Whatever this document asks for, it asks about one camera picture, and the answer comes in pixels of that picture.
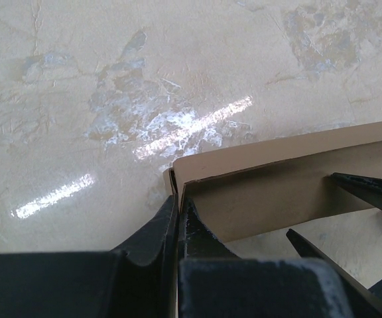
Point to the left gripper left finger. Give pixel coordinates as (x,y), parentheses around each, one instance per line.
(134,279)

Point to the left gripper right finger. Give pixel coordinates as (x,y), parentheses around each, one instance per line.
(215,282)

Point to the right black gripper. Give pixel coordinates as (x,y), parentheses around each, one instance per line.
(363,303)

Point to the brown cardboard box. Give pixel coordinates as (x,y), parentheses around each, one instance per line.
(257,188)

